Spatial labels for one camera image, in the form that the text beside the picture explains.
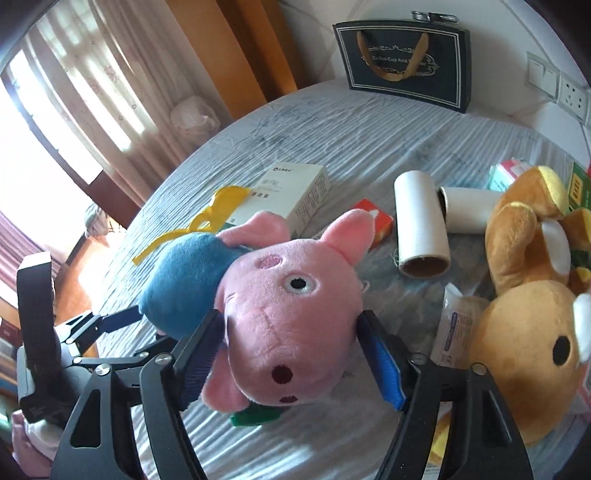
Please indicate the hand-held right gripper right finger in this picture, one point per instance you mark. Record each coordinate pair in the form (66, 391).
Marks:
(383, 364)

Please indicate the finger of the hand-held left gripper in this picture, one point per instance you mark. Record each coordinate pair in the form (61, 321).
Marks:
(124, 359)
(99, 323)

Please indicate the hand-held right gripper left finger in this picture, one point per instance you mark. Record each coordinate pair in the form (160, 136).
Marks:
(201, 364)

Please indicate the pink pig plush toy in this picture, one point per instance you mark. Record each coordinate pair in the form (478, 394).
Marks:
(286, 323)

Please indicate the brown bear plush toy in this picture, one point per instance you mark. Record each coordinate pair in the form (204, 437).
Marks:
(521, 332)

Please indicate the large white paper roll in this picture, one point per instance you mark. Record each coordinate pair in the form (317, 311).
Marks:
(420, 217)

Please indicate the yellow duck-shaped plastic tongs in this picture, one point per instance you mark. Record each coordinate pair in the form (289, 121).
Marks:
(221, 203)

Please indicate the small white paper roll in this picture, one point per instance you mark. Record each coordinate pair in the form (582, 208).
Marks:
(471, 207)

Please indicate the white and green carton box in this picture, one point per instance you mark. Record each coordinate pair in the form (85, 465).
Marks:
(295, 189)

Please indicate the cloth-covered desktop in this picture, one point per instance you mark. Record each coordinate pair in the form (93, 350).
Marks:
(346, 152)

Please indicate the green packet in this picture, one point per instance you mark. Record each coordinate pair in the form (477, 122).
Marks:
(251, 415)

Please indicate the white wrapped packet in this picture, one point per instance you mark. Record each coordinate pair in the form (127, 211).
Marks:
(455, 323)

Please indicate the pink cloth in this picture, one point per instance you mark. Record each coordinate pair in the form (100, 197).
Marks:
(32, 443)

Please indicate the red and white small box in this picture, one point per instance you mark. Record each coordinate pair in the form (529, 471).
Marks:
(376, 224)

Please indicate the pink and mint tissue packet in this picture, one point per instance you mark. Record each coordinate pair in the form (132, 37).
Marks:
(503, 177)

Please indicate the white plastic bag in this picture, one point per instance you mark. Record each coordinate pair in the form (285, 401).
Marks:
(194, 120)

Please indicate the sheer white curtain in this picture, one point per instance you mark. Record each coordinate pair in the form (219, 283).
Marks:
(115, 83)

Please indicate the black gift bag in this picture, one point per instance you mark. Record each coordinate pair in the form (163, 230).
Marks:
(360, 69)

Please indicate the white wall socket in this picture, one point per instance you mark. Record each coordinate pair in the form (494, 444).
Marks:
(572, 97)

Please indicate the white wall switch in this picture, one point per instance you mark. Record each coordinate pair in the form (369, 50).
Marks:
(542, 74)

